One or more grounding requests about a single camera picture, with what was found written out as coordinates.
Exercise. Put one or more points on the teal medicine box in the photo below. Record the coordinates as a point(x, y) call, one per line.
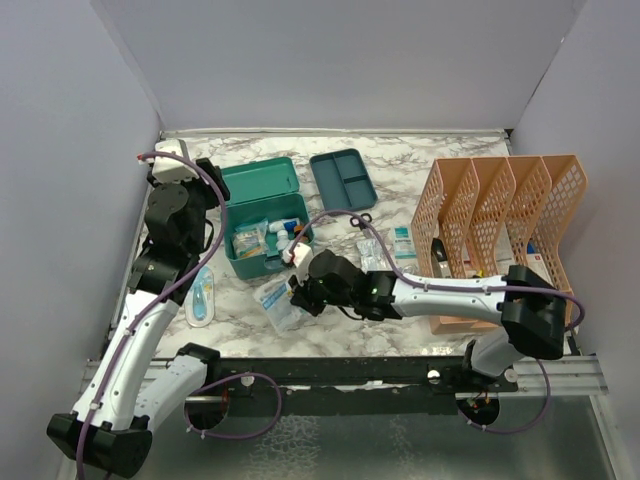
point(267, 189)

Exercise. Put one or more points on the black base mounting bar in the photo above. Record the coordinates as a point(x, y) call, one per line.
point(327, 386)

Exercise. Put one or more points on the blue cotton swab bag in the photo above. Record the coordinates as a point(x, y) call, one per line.
point(257, 230)

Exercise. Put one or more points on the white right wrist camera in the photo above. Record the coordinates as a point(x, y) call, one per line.
point(299, 257)

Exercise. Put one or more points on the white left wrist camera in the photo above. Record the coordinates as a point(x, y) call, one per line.
point(167, 170)

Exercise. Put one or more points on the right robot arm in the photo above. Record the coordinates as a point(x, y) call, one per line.
point(527, 312)

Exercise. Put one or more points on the peach plastic file organizer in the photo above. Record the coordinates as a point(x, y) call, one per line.
point(486, 209)

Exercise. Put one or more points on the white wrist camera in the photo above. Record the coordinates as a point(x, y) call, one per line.
point(167, 170)
point(299, 257)

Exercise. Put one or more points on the white box red label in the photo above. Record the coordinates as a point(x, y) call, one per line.
point(536, 262)

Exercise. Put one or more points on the thermometer blister pack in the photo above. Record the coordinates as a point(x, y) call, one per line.
point(200, 300)

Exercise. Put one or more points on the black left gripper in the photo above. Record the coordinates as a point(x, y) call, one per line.
point(209, 187)

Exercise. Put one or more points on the small bottle blue label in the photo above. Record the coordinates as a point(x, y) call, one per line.
point(290, 224)

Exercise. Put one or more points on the black handled scissors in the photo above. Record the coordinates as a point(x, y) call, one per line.
point(362, 223)

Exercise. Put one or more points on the dark teal divided tray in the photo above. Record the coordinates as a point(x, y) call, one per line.
point(343, 181)

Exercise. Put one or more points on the blue gauze dressing pack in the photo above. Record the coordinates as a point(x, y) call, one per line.
point(274, 297)

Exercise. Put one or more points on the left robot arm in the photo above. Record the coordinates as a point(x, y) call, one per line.
point(111, 426)

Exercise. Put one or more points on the small teal white sachet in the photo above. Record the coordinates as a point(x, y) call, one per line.
point(403, 244)

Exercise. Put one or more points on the white plastic bottle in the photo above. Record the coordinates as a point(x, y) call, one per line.
point(282, 234)

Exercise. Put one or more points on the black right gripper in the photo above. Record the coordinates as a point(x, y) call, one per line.
point(301, 293)

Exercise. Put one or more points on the bandage pack yellow green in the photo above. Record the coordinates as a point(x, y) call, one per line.
point(246, 248)

